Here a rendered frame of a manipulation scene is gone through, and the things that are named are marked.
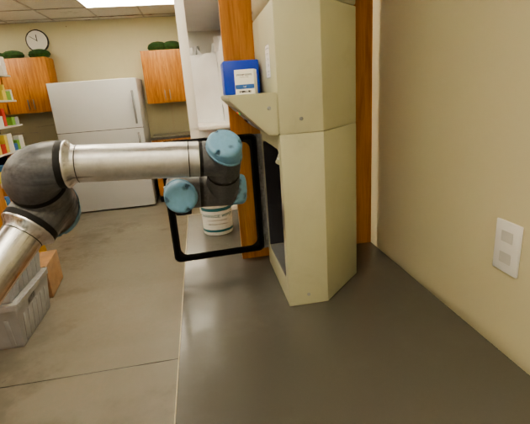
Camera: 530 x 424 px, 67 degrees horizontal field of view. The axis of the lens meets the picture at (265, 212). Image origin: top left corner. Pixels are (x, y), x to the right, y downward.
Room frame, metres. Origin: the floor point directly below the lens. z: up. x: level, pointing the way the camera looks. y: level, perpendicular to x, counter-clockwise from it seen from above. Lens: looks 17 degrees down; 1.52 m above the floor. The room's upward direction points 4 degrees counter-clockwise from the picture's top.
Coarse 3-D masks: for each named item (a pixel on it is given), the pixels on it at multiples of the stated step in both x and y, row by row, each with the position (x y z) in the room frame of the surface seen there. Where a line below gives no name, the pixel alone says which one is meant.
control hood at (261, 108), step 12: (228, 96) 1.00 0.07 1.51; (240, 96) 0.96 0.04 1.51; (252, 96) 0.96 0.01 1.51; (264, 96) 0.97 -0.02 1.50; (276, 96) 0.97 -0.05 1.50; (240, 108) 0.96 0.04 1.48; (252, 108) 0.96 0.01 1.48; (264, 108) 0.97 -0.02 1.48; (276, 108) 0.97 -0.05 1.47; (252, 120) 0.97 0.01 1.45; (264, 120) 0.97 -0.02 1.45; (276, 120) 0.97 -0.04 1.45; (264, 132) 1.00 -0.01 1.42; (276, 132) 0.97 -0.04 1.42
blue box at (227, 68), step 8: (224, 64) 1.16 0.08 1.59; (232, 64) 1.16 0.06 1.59; (240, 64) 1.17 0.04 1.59; (248, 64) 1.17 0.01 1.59; (256, 64) 1.17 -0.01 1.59; (224, 72) 1.16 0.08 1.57; (232, 72) 1.16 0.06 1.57; (224, 80) 1.16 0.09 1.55; (232, 80) 1.16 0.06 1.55; (224, 88) 1.18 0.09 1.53; (232, 88) 1.16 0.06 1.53
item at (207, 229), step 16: (208, 208) 1.24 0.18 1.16; (224, 208) 1.25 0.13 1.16; (240, 208) 1.26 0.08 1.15; (192, 224) 1.23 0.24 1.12; (208, 224) 1.24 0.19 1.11; (224, 224) 1.25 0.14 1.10; (240, 224) 1.26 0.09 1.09; (192, 240) 1.23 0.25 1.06; (208, 240) 1.24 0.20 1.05; (224, 240) 1.25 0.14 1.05; (240, 240) 1.26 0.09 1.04; (256, 240) 1.27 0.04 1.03
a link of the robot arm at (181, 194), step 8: (168, 184) 0.89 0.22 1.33; (176, 184) 0.87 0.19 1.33; (184, 184) 0.87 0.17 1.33; (192, 184) 0.89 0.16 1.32; (168, 192) 0.86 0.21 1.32; (176, 192) 0.86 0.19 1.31; (184, 192) 0.87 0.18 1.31; (192, 192) 0.87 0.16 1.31; (168, 200) 0.86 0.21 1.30; (176, 200) 0.86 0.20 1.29; (184, 200) 0.87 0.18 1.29; (192, 200) 0.87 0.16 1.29; (200, 200) 0.89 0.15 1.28; (176, 208) 0.86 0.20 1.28; (184, 208) 0.87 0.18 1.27; (192, 208) 0.87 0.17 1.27
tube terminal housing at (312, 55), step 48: (288, 0) 0.98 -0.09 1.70; (288, 48) 0.98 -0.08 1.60; (336, 48) 1.05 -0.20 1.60; (288, 96) 0.98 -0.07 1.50; (336, 96) 1.05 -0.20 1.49; (288, 144) 0.97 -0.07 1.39; (336, 144) 1.04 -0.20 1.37; (288, 192) 0.97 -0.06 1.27; (336, 192) 1.04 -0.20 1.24; (288, 240) 0.97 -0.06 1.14; (336, 240) 1.03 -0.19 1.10; (288, 288) 0.98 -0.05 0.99; (336, 288) 1.03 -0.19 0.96
